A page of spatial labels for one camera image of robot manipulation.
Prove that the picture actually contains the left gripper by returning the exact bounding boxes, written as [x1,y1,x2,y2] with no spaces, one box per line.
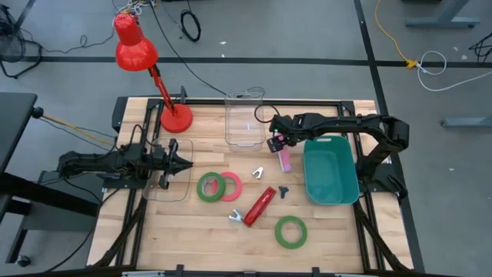
[151,138,194,191]

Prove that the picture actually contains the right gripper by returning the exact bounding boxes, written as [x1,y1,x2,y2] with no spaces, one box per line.
[268,113,308,153]

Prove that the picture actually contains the pink stapler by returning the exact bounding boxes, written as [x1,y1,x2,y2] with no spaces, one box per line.
[277,133,292,173]

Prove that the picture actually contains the green masking tape roll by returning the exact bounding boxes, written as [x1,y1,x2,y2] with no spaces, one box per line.
[196,171,227,203]
[274,215,308,250]

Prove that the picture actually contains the pink tape roll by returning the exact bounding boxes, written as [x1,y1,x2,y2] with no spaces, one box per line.
[213,171,244,202]

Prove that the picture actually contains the red stapler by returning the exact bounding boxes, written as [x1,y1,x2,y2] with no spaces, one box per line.
[243,185,278,228]

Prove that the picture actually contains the clear plastic bin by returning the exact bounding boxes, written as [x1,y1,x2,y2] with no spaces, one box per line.
[224,90,267,152]
[141,137,194,203]

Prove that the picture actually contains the teal plastic bin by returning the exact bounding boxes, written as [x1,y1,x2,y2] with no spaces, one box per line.
[302,135,361,206]

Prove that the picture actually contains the red desk lamp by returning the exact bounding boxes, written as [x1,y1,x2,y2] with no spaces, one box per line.
[113,11,194,135]

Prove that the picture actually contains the black desk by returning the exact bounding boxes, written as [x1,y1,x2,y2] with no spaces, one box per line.
[0,91,101,266]

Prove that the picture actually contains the grey table foot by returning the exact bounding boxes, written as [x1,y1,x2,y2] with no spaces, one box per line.
[440,115,492,128]

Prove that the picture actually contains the grey table leg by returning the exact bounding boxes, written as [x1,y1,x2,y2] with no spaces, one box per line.
[405,0,481,28]

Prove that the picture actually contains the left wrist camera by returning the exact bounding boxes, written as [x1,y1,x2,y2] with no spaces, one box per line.
[151,146,167,165]

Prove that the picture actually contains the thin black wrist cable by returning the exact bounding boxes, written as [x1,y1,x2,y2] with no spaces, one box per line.
[253,102,284,125]

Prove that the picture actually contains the black lamp power cable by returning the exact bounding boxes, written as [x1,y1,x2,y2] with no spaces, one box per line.
[148,0,230,97]

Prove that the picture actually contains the yellow-orange cable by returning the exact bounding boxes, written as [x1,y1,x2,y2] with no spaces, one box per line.
[41,113,116,147]

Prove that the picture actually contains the coiled black floor cable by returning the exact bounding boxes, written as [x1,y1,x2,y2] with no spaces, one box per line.
[179,9,202,42]

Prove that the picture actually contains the yellow extension cable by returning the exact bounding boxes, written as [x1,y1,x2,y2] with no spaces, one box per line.
[374,0,419,70]

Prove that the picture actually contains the white floor cable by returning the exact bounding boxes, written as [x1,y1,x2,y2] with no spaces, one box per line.
[417,50,492,92]

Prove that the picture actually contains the thin black floor cable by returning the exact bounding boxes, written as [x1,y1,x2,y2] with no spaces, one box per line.
[18,28,116,55]

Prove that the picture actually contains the tangled cable bundle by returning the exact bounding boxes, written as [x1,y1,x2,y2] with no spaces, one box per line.
[113,0,155,16]

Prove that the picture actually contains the black floor cable cluster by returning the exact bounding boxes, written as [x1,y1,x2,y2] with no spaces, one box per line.
[467,32,492,62]

